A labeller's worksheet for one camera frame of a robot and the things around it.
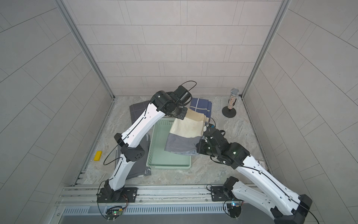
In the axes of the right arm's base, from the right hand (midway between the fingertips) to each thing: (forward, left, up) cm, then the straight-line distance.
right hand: (195, 146), depth 71 cm
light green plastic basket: (+2, +23, -14) cm, 27 cm away
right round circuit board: (-25, -18, -19) cm, 36 cm away
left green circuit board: (-24, +41, -15) cm, 50 cm away
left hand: (+17, +5, +7) cm, 19 cm away
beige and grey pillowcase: (+8, +5, 0) cm, 9 cm away
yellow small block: (+5, +58, -13) cm, 60 cm away
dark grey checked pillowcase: (+39, +40, -12) cm, 57 cm away
